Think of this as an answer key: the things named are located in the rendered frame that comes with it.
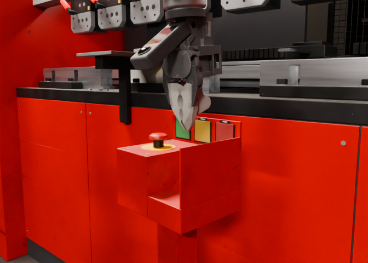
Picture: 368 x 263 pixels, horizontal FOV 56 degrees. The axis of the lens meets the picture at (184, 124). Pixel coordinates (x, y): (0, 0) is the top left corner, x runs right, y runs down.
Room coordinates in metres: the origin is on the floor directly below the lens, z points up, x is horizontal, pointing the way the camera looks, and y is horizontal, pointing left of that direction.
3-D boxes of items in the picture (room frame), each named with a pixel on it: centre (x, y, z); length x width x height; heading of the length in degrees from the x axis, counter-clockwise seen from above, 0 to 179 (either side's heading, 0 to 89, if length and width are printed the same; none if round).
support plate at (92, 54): (1.16, 0.19, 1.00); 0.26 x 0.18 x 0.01; 139
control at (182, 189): (0.68, 0.01, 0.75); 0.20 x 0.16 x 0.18; 43
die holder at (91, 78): (1.63, 0.51, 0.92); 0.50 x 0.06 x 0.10; 49
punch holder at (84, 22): (1.55, 0.41, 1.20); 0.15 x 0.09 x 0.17; 49
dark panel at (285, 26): (1.81, -0.07, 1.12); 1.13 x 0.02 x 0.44; 49
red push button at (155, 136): (0.71, 0.05, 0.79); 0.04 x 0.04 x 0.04
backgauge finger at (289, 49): (1.08, -0.36, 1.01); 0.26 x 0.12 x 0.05; 139
